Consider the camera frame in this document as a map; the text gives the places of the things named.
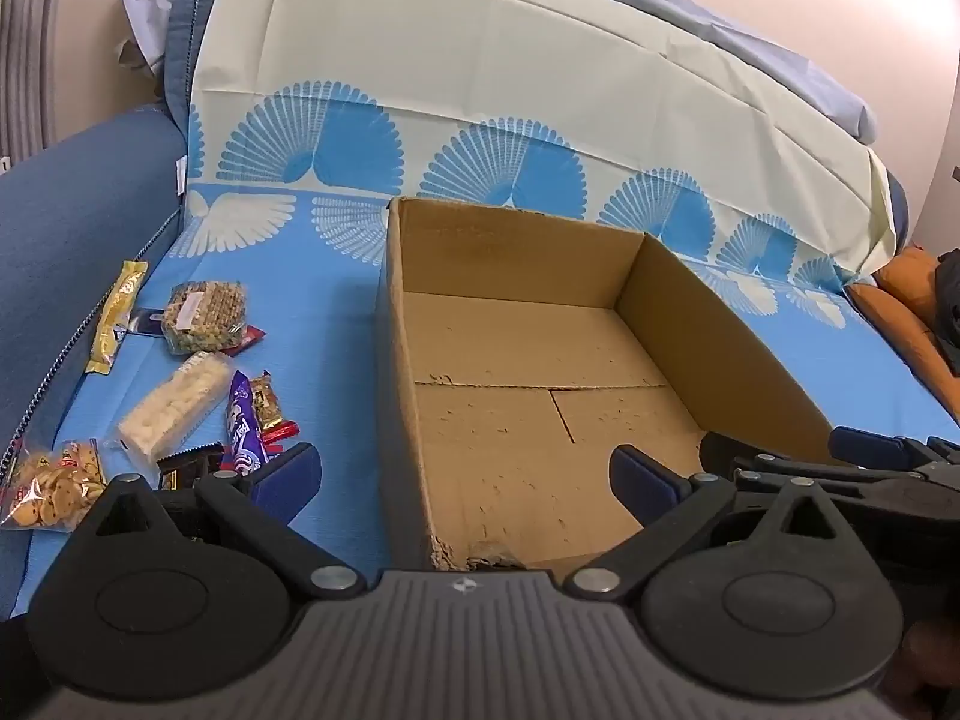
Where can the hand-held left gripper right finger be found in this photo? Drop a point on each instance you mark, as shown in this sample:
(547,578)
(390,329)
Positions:
(645,484)

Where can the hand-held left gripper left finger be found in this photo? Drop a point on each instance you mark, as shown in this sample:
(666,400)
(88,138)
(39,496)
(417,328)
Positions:
(289,480)

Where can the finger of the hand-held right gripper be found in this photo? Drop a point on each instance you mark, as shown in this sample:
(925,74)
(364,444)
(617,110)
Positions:
(862,441)
(720,446)

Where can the purple wafer packet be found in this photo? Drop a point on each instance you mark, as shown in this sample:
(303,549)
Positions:
(246,420)

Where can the small brown red candy packet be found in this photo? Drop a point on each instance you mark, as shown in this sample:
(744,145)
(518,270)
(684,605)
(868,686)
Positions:
(268,405)

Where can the black chocolate packet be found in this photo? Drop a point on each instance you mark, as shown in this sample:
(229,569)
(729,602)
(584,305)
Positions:
(187,465)

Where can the white rice cake packet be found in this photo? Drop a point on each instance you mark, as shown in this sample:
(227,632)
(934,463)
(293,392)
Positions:
(172,409)

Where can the brown cardboard box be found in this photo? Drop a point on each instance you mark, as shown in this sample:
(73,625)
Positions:
(487,405)

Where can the clear nut brittle bag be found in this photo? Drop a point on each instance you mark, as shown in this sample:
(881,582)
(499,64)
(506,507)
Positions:
(201,319)

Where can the clear cookie bag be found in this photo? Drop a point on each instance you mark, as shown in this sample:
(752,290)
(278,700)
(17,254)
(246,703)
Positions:
(52,484)

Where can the yellow wafer packet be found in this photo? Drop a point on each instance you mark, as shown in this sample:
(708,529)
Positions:
(112,315)

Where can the person's right hand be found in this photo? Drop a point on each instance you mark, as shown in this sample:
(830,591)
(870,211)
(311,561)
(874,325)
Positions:
(934,656)

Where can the orange cushion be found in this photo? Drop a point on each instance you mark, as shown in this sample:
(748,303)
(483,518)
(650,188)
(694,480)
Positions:
(900,315)

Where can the blue cream printed sheet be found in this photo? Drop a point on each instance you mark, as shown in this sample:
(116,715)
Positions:
(315,330)

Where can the black cloth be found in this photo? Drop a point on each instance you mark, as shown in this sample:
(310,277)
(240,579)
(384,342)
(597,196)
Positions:
(949,307)

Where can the blue sofa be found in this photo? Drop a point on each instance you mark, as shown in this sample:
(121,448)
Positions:
(67,240)

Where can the grey curtain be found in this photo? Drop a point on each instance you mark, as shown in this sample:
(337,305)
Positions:
(30,30)

